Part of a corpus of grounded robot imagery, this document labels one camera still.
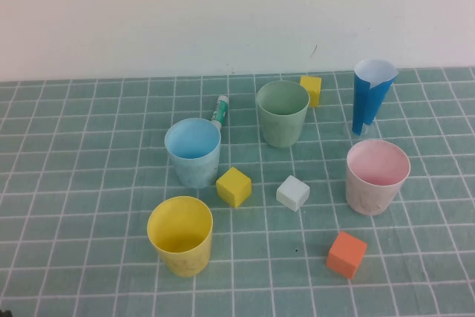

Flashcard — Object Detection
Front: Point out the white foam cube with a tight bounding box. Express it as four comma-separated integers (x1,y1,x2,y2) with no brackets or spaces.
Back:
275,174,311,212

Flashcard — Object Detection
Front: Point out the light blue plastic cup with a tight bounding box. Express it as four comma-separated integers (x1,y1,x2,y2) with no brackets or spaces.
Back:
164,117,222,189

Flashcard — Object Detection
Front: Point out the blue paper cone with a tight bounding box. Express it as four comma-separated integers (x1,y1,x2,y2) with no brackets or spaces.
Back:
351,59,399,136

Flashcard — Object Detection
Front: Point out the yellow plastic cup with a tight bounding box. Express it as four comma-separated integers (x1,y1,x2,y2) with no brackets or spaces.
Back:
146,195,214,278

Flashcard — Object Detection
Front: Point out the orange foam cube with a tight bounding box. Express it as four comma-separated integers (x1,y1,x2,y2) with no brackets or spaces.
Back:
326,231,368,280

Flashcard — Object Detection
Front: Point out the green white glue stick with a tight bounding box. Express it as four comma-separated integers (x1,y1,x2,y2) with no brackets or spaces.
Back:
210,94,230,129

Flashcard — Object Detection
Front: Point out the yellow foam cube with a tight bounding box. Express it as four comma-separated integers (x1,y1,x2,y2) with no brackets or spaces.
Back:
299,74,322,108
215,166,252,208

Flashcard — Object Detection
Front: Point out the green plastic cup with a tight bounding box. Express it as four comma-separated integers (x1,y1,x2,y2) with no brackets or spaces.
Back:
255,79,311,148

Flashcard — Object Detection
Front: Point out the green grid tablecloth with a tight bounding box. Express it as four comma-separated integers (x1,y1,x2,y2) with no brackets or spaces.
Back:
0,66,475,317

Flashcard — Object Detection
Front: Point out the pink plastic cup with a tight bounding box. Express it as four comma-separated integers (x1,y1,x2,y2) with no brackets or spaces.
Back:
345,139,411,217

